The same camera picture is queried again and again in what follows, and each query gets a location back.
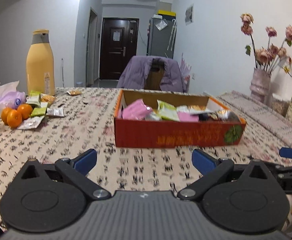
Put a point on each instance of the dark brown entrance door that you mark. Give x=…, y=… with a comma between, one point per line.
x=118, y=45

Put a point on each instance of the white red snack packet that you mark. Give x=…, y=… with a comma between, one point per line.
x=55, y=112

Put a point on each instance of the dried pink roses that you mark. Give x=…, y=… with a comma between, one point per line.
x=270, y=57

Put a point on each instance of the yellow box on refrigerator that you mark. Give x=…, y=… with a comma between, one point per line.
x=166, y=13

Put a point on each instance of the grey refrigerator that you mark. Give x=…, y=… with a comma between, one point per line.
x=161, y=36

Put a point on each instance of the small orange snack packet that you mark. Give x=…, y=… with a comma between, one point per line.
x=74, y=92

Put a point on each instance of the purple jacket on chair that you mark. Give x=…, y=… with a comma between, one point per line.
x=139, y=67

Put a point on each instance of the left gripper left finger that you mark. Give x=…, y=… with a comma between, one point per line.
x=74, y=172

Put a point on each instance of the orange cracker packet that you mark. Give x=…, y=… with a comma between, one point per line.
x=47, y=98

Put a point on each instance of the yellow thermos bottle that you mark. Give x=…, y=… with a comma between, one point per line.
x=40, y=64

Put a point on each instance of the wall picture frame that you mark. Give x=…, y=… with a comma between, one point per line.
x=189, y=15

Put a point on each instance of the orange cardboard snack box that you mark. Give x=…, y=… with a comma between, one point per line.
x=170, y=134

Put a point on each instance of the pink snack packet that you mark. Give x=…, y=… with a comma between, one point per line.
x=137, y=110

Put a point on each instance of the green white snack packet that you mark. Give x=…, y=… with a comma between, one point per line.
x=167, y=111

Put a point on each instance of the pink ribbed flower vase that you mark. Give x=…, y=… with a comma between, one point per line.
x=260, y=85

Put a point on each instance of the orange mandarin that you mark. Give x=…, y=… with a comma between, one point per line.
x=25, y=110
x=14, y=119
x=4, y=114

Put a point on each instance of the calligraphy print tablecloth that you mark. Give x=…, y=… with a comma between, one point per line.
x=146, y=178

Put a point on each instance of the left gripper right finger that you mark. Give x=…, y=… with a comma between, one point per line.
x=214, y=172

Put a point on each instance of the purple tissue pack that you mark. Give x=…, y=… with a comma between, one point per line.
x=10, y=97

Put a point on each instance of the wooden chair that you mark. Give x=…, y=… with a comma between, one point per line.
x=155, y=75

